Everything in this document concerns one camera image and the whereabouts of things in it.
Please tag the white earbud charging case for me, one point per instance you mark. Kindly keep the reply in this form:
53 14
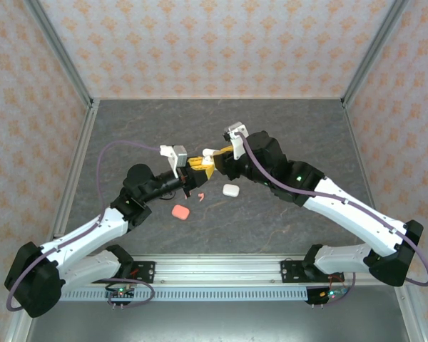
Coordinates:
230 190

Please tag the pink earbud charging case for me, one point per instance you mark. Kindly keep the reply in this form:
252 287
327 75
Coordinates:
180 211

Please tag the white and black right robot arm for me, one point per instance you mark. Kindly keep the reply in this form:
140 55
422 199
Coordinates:
349 217

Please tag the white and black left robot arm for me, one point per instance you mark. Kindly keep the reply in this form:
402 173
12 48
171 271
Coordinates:
82 233

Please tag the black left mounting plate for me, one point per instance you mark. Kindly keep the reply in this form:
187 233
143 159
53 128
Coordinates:
146 265

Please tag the black mounting plate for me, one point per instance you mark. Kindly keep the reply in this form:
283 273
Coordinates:
146 265
289 274

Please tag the left circuit board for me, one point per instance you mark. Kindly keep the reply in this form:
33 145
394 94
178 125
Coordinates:
120 293

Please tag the circuit board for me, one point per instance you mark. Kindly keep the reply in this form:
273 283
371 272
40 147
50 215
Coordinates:
330 294
120 293

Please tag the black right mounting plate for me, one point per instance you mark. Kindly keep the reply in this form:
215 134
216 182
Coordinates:
289 274

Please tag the grey metal front panel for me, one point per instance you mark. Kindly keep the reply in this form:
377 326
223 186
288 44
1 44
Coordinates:
217 324

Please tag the right circuit board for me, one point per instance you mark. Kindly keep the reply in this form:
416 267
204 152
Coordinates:
330 294

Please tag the aluminium back floor rail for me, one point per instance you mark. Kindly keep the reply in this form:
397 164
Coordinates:
217 97

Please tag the aluminium floor rail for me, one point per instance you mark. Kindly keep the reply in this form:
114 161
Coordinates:
217 97
77 156
362 160

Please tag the aluminium left floor rail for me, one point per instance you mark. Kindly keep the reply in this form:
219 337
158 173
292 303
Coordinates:
77 156

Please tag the aluminium right floor rail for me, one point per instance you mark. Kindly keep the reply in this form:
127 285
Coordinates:
362 160

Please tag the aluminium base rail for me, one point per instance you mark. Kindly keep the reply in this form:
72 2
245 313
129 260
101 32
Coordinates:
217 270

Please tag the aluminium right frame post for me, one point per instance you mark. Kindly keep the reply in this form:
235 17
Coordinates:
372 53

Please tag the aluminium frame post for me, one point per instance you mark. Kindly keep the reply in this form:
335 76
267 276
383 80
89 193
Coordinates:
372 53
61 53

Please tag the aluminium left frame post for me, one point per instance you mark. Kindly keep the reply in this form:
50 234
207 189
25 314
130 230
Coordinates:
61 53

